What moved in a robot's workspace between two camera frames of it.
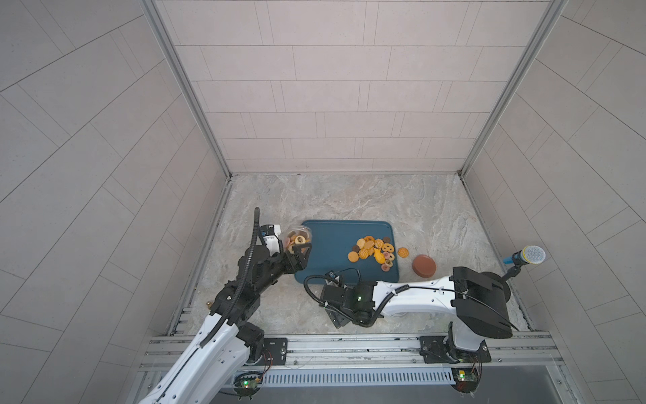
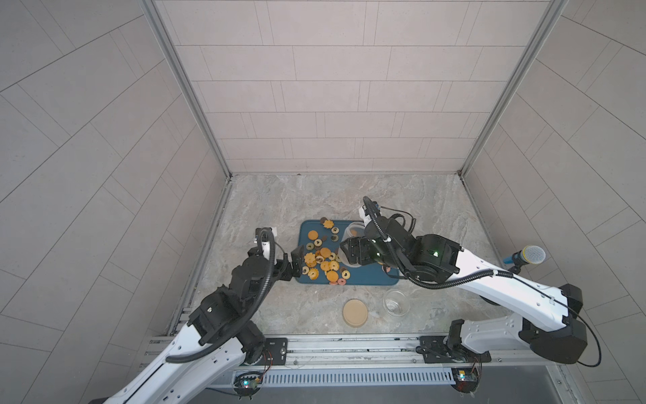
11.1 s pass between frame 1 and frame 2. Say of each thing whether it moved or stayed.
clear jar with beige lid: moved
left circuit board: stayed
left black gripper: stayed
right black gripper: moved
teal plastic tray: stayed
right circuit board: stayed
